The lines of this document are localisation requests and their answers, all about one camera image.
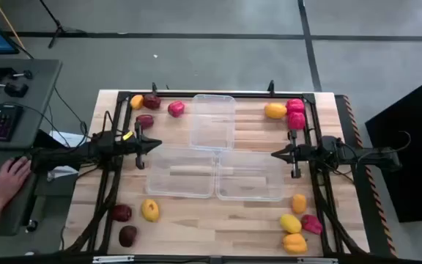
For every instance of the person's hand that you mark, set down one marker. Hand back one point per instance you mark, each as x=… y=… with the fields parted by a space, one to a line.
x=9 y=181

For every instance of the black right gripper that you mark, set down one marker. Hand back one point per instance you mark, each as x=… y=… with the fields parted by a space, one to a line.
x=300 y=154

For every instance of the dark red apple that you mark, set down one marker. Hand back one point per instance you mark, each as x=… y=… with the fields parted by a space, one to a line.
x=121 y=212
x=152 y=101
x=145 y=121

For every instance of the silver metal bracket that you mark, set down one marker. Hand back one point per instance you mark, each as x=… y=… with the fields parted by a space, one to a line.
x=113 y=259
x=317 y=260

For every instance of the white paper sheet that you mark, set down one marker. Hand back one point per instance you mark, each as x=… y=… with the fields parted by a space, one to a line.
x=70 y=139

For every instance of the black panel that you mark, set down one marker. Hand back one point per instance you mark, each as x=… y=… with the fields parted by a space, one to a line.
x=416 y=176

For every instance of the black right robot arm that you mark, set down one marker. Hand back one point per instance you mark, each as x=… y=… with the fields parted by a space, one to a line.
x=361 y=155

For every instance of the orange-yellow bell pepper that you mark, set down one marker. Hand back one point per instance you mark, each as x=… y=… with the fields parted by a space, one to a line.
x=295 y=243

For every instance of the black c-clamp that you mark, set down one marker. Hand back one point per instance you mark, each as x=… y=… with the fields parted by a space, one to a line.
x=11 y=89
x=13 y=73

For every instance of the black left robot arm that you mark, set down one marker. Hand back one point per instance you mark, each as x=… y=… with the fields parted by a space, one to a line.
x=72 y=155

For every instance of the yellow pepper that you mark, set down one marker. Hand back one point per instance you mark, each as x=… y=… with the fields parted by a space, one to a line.
x=150 y=210

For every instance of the black table clamp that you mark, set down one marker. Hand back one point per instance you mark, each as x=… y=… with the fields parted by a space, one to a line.
x=154 y=88
x=270 y=87

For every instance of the small orange fruit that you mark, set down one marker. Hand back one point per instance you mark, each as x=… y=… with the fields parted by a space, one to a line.
x=136 y=101

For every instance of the red bell pepper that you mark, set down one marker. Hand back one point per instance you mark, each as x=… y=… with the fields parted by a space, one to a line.
x=176 y=108
x=296 y=120
x=311 y=224
x=295 y=105

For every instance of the dark red pepper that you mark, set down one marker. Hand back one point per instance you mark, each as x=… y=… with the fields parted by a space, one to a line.
x=127 y=235

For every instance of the black orange hazard strip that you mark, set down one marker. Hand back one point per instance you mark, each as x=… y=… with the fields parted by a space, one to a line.
x=366 y=212

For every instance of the yellow pole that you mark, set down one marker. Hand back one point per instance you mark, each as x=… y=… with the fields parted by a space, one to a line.
x=9 y=23

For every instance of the black tripod stand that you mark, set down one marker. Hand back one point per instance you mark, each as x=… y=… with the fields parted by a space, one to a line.
x=60 y=28

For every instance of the black desk knob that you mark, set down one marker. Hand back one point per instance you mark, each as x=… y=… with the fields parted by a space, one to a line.
x=31 y=224

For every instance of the yellow tape tag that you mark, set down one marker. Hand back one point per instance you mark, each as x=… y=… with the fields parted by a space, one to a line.
x=127 y=135

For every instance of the yellow lemon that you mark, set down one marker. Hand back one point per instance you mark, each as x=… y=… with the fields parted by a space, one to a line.
x=290 y=223

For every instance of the clear plastic bin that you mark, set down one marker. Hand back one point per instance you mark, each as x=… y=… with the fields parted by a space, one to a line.
x=249 y=185
x=180 y=183
x=212 y=122

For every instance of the black angled desk support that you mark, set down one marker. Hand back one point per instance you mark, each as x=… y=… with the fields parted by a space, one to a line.
x=44 y=139

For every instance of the black aluminium table frame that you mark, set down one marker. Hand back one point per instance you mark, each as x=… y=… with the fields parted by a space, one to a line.
x=251 y=95

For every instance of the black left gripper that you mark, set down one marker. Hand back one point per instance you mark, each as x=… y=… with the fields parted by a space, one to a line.
x=134 y=146

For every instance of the oval orange fruit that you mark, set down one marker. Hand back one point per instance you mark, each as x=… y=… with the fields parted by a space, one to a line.
x=299 y=203

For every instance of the grey desk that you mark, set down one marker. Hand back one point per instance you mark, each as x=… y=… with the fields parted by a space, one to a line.
x=31 y=91

